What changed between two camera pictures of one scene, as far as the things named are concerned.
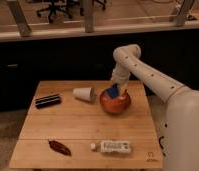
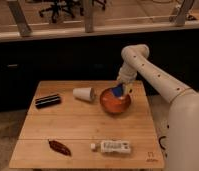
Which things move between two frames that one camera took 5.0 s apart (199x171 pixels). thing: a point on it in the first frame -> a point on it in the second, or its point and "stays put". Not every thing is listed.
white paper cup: [87, 93] stays put
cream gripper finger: [122, 91] -> [129, 88]
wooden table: [67, 127] stays put
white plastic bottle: [112, 146] stays put
